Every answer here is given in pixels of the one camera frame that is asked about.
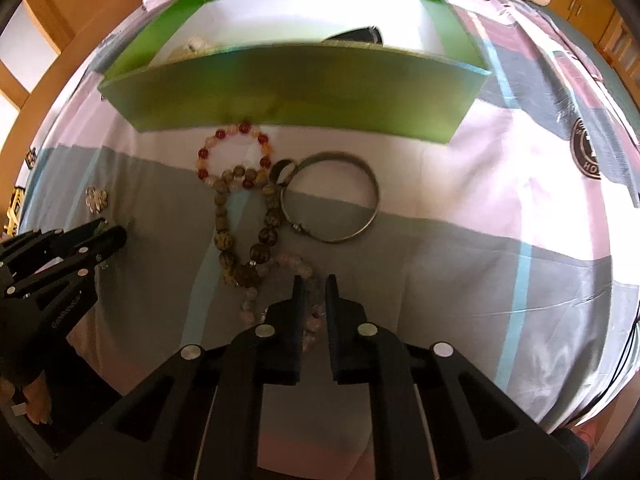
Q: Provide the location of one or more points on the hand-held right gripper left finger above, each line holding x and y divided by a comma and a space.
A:
299, 320

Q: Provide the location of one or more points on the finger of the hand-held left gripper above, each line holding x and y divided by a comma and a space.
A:
107, 240
75, 232

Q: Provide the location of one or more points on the silver bangle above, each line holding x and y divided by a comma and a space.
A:
299, 227

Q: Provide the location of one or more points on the white wristwatch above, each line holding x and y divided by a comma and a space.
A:
195, 45

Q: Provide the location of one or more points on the wooden bed footboard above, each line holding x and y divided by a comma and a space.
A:
622, 45

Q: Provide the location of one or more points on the black wristwatch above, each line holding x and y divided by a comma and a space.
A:
360, 36

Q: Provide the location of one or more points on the silver flower brooch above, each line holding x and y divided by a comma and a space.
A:
96, 199

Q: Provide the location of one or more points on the person's left hand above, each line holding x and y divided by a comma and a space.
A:
25, 370

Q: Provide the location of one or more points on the green cardboard box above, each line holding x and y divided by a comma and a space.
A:
300, 85

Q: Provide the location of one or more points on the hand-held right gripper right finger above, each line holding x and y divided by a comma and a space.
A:
332, 320

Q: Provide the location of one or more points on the wooden bed headboard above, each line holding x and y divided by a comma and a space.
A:
75, 25

